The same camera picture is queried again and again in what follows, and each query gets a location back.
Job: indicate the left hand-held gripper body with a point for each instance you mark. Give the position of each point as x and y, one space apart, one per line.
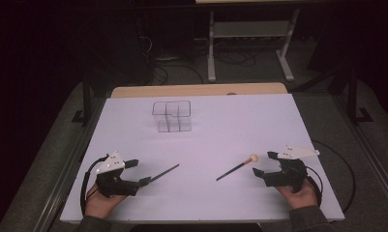
112 187

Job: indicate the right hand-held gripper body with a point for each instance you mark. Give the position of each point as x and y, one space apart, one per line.
291 174

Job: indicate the thin black makeup pencil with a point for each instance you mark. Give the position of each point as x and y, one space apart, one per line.
164 173

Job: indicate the black makeup brush peach tip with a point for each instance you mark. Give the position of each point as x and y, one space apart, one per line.
236 167

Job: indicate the clear plastic organizer box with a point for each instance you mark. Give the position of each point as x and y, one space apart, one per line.
172 117

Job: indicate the person's left hand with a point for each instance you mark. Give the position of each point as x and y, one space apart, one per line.
99 206

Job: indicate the person's right hand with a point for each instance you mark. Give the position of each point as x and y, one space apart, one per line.
301 199

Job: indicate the white table board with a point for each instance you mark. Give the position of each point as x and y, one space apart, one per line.
214 151

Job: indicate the black metal stand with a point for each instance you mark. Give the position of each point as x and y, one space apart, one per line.
86 100
352 96

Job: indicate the wooden table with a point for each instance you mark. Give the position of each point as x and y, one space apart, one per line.
198 89

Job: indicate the metal frame rail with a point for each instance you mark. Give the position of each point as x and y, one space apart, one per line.
62 183
372 154

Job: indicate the white metal desk frame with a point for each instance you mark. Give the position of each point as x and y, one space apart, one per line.
249 29

